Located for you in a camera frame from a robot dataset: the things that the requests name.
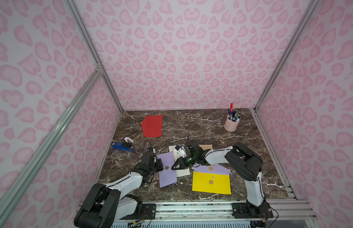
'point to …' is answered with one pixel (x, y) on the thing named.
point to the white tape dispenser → (128, 140)
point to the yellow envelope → (211, 183)
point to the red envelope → (152, 126)
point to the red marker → (231, 108)
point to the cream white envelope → (180, 172)
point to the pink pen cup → (230, 126)
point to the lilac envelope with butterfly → (168, 176)
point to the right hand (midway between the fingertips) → (173, 169)
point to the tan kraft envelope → (206, 147)
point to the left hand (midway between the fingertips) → (162, 161)
